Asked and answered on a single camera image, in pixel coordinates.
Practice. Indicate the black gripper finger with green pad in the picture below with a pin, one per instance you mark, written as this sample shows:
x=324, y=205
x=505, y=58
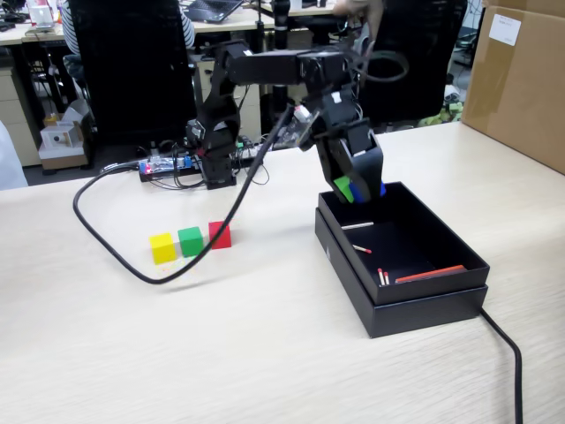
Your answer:
x=335, y=168
x=371, y=172

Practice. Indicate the large brown cardboard box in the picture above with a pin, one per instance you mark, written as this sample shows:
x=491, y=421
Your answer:
x=516, y=88

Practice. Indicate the beige office desk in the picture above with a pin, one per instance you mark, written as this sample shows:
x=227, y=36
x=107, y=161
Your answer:
x=247, y=22

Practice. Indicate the red wooden cube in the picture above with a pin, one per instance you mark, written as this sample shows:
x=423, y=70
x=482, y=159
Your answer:
x=220, y=236

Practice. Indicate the green wooden cube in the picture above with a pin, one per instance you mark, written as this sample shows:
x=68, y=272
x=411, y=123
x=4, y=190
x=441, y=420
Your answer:
x=190, y=243

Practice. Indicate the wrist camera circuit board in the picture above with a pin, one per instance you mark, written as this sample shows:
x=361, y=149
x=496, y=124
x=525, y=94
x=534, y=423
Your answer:
x=300, y=126

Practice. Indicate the yellow wooden cube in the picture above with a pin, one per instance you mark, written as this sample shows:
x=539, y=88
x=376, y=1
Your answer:
x=162, y=249

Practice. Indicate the controller board with red LEDs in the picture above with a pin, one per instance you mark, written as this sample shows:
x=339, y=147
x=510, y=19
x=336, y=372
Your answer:
x=163, y=167

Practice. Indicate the blue wooden cube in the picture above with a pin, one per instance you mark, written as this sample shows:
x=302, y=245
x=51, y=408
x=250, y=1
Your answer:
x=357, y=195

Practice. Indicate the orange matchbox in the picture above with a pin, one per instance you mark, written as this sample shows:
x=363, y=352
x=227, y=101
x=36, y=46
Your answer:
x=430, y=274

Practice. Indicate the black pole with white rings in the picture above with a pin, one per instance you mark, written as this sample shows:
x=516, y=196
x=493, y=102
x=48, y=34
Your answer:
x=280, y=26

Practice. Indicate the black mesh office chair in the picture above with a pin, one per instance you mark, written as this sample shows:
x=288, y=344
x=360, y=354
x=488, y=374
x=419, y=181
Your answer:
x=132, y=75
x=424, y=57

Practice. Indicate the black cardboard box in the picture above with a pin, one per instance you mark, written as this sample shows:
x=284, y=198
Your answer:
x=424, y=291

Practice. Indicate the red tipped wooden match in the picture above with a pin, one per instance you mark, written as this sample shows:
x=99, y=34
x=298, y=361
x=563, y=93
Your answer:
x=357, y=225
x=362, y=249
x=380, y=276
x=386, y=278

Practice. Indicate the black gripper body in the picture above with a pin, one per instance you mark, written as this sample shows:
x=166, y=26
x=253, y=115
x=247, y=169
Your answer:
x=340, y=119

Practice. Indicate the beige drawer cabinet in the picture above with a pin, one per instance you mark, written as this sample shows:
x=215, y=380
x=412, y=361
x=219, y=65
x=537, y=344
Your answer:
x=251, y=110
x=17, y=119

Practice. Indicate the black box lid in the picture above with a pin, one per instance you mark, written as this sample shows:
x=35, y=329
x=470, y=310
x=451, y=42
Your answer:
x=419, y=319

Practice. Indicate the green yellow floor clutter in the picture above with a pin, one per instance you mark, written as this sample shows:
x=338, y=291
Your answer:
x=441, y=117

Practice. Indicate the seated person grey clothes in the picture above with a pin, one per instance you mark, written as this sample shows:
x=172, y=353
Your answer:
x=359, y=9

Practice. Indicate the white plastic bag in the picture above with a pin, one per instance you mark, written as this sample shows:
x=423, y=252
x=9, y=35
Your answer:
x=9, y=163

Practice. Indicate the small open cardboard box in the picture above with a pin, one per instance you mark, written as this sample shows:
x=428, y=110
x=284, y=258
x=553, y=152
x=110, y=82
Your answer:
x=62, y=146

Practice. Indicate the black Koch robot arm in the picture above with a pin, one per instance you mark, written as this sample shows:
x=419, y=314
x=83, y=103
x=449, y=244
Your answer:
x=265, y=66

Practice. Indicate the person in striped shirt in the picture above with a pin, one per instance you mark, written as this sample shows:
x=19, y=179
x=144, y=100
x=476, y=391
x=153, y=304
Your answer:
x=70, y=26

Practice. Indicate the black laptop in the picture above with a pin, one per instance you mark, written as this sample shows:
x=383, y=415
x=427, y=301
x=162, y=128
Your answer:
x=212, y=9

